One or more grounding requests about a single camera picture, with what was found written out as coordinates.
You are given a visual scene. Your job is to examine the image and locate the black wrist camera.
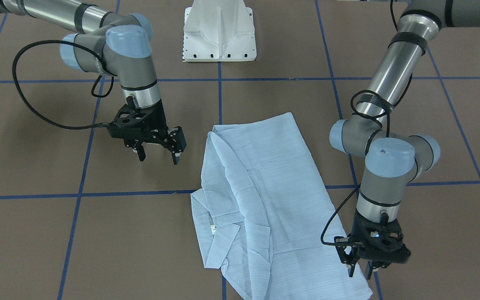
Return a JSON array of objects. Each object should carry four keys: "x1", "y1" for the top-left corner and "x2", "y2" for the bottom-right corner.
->
[
  {"x1": 107, "y1": 104, "x2": 161, "y2": 140},
  {"x1": 358, "y1": 222, "x2": 411, "y2": 264}
]

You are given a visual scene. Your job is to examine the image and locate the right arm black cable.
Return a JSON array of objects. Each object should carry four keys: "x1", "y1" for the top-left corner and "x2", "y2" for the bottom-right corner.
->
[{"x1": 12, "y1": 40, "x2": 115, "y2": 130}]

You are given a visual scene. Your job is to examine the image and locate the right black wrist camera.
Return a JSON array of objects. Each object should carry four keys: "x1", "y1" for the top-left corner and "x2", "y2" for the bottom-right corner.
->
[{"x1": 107, "y1": 104, "x2": 161, "y2": 140}]

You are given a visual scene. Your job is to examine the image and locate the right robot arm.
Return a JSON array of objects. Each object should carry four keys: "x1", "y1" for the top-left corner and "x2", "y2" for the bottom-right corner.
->
[{"x1": 0, "y1": 0, "x2": 186, "y2": 165}]

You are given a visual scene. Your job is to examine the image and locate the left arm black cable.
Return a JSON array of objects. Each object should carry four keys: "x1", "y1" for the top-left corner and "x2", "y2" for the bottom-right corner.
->
[{"x1": 320, "y1": 0, "x2": 413, "y2": 246}]

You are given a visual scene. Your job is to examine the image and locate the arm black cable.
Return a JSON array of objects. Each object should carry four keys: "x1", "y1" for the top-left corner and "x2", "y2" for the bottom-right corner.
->
[
  {"x1": 320, "y1": 0, "x2": 413, "y2": 246},
  {"x1": 12, "y1": 40, "x2": 115, "y2": 130}
]

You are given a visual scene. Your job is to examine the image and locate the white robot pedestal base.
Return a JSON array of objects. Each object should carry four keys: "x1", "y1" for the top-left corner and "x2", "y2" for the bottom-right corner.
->
[{"x1": 182, "y1": 0, "x2": 257, "y2": 63}]

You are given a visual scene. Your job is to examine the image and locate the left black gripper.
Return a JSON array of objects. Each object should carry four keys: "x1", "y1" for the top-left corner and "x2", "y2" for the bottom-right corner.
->
[{"x1": 335, "y1": 210, "x2": 403, "y2": 280}]

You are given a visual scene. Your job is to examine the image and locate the light blue button-up shirt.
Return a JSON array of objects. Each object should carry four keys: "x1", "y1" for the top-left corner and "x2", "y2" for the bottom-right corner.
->
[{"x1": 191, "y1": 112, "x2": 372, "y2": 300}]

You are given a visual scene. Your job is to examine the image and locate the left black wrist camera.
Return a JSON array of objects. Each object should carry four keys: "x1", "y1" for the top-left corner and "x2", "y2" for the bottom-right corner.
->
[{"x1": 358, "y1": 222, "x2": 411, "y2": 264}]

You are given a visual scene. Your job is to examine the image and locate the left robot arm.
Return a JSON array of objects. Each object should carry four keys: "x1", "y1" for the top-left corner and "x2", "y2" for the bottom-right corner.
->
[{"x1": 329, "y1": 0, "x2": 480, "y2": 279}]

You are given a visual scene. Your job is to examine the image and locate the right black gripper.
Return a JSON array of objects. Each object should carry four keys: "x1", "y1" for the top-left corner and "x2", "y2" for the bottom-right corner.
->
[{"x1": 124, "y1": 98, "x2": 187, "y2": 165}]

